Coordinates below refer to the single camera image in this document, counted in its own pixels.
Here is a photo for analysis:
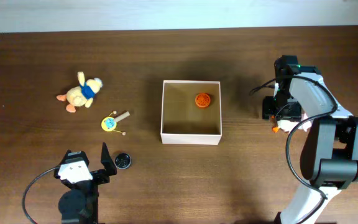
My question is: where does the orange round spinner toy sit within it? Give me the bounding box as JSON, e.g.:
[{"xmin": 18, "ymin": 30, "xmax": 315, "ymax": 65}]
[{"xmin": 195, "ymin": 93, "xmax": 211, "ymax": 109}]

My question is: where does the black round spinner toy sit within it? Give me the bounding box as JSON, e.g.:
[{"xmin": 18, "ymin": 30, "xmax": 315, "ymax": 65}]
[{"xmin": 114, "ymin": 152, "xmax": 132, "ymax": 169}]

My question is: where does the white cardboard box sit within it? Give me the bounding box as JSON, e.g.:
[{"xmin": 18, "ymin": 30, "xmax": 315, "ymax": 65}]
[{"xmin": 160, "ymin": 80, "xmax": 223, "ymax": 145}]

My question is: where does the white pink duck figure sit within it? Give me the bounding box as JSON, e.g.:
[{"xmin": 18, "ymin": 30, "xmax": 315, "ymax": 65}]
[{"xmin": 270, "ymin": 116, "xmax": 312, "ymax": 133}]

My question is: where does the yellow plush duck toy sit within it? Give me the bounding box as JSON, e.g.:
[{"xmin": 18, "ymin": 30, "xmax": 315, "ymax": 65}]
[{"xmin": 56, "ymin": 72, "xmax": 103, "ymax": 113}]

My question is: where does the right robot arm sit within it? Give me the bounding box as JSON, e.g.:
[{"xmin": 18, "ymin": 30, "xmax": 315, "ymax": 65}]
[{"xmin": 261, "ymin": 55, "xmax": 358, "ymax": 223}]

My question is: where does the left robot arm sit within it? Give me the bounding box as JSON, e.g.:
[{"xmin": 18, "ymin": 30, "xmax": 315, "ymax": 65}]
[{"xmin": 54, "ymin": 143, "xmax": 117, "ymax": 223}]

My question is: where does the yellow pellet drum toy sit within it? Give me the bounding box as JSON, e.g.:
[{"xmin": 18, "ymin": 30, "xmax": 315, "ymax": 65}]
[{"xmin": 101, "ymin": 111, "xmax": 131, "ymax": 136}]

